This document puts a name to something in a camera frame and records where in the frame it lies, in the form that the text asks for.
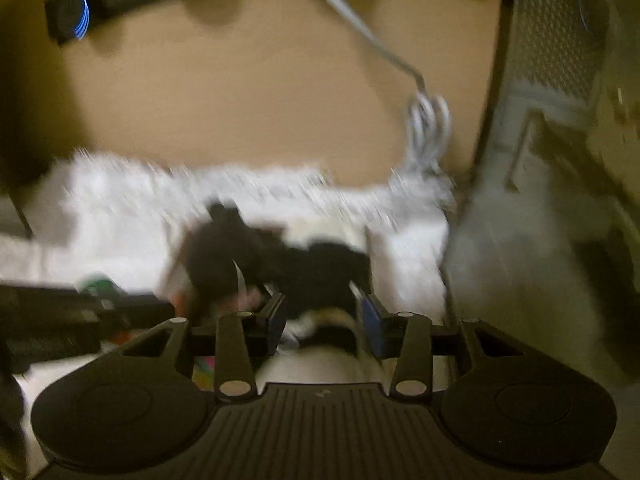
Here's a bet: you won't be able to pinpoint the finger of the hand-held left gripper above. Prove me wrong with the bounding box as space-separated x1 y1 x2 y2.
100 294 173 333

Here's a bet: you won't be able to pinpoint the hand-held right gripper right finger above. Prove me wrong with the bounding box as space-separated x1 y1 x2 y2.
361 292 523 403

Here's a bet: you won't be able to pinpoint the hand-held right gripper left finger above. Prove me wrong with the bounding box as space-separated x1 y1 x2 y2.
122 292 288 403

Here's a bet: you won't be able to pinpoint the black white plush toy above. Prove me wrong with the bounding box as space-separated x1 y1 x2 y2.
175 202 373 361

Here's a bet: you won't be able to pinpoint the pink cardboard box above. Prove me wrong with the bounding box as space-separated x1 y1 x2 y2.
165 212 451 391

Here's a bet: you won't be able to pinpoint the green lid jar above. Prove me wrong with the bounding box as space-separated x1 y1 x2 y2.
77 272 126 296

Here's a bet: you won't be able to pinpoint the white textured fringed blanket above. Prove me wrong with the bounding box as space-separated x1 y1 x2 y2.
0 152 456 461

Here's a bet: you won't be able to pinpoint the grey computer case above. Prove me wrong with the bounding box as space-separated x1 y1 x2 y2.
445 0 640 391

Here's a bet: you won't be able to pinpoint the white cable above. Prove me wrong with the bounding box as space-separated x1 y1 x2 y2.
300 0 456 181

